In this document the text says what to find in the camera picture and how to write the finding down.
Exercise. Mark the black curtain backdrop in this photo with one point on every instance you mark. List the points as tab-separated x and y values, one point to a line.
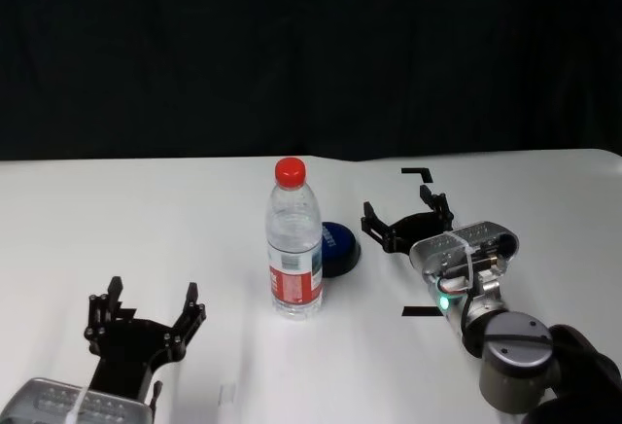
311	54

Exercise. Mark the white left camera zip tie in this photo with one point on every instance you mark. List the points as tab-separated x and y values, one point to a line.
78	404

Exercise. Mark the white camera zip tie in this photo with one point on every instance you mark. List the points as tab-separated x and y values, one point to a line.
467	258
78	404

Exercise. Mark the clear tape piece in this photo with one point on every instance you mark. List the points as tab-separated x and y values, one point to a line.
227	394

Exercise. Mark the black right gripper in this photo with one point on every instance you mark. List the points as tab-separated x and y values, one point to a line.
418	227

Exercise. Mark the white right camera zip tie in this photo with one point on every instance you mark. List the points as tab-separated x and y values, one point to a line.
467	258

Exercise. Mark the black T-shaped tape mark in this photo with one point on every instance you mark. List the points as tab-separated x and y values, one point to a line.
420	311

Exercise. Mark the blue round lid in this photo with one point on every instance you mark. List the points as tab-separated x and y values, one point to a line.
341	249

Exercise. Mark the clear water bottle red cap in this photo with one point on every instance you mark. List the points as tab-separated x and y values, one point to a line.
294	254

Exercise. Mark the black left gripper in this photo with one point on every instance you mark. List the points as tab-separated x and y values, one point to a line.
128	351

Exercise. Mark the black L-shaped tape mark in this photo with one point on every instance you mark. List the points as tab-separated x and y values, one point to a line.
413	171

